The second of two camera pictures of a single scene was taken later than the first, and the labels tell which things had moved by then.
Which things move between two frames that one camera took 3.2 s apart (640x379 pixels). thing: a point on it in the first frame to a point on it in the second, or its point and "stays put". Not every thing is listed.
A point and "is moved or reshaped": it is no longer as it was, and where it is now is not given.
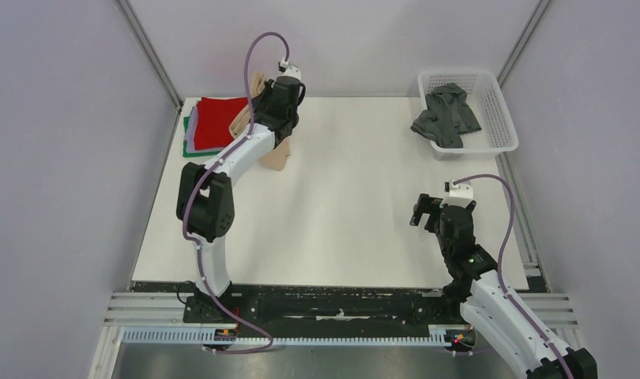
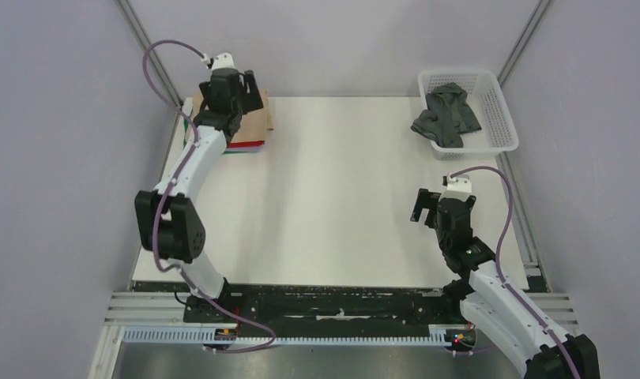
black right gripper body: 446,249 stays put
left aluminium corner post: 150,53 stays put
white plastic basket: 497,133 stays put
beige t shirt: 276,159 is moved or reshaped
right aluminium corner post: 522,39 stays put
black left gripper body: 266,97 to 238,103
